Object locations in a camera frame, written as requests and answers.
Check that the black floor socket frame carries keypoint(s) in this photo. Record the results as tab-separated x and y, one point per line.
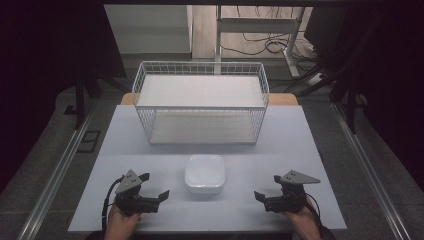
89	141

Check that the person's right hand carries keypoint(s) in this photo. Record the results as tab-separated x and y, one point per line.
301	221

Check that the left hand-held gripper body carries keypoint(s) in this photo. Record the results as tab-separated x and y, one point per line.
133	200

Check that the metal floor rail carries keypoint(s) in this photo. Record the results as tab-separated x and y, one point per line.
53	180
370	176

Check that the person's left hand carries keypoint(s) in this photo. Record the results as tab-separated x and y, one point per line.
120	225

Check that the black tripod stand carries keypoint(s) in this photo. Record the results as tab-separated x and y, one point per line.
350	106
80	100

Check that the white square bowl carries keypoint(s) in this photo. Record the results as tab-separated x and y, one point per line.
204	173

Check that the dark curtain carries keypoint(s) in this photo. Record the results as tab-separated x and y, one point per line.
393	83
40	66

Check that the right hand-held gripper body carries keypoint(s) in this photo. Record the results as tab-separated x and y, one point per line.
289	198

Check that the white power strip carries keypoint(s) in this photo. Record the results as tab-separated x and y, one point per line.
315	78

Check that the white metal desk frame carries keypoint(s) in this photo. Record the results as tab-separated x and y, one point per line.
256	25

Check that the white cabinet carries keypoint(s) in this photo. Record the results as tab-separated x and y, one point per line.
150	30

